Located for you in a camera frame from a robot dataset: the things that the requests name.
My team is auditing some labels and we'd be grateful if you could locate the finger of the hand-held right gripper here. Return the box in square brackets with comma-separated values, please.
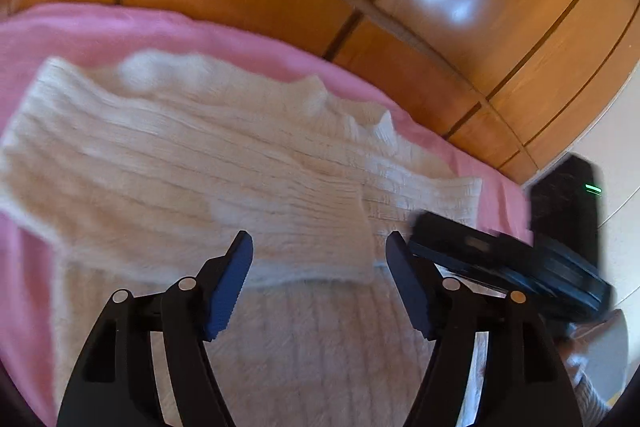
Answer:
[407, 211, 613, 323]

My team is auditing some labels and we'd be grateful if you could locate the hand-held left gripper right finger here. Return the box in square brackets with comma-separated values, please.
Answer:
[386, 231, 581, 427]

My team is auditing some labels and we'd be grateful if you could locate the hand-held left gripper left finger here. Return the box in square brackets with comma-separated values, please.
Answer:
[57, 231, 253, 427]

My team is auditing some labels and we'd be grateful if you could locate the white knit sweater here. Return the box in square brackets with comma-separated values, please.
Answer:
[0, 49, 506, 427]

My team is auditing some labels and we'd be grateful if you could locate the person's right forearm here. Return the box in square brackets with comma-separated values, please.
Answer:
[570, 372, 617, 427]

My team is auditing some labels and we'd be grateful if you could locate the pink blanket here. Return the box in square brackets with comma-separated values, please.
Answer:
[0, 2, 536, 414]

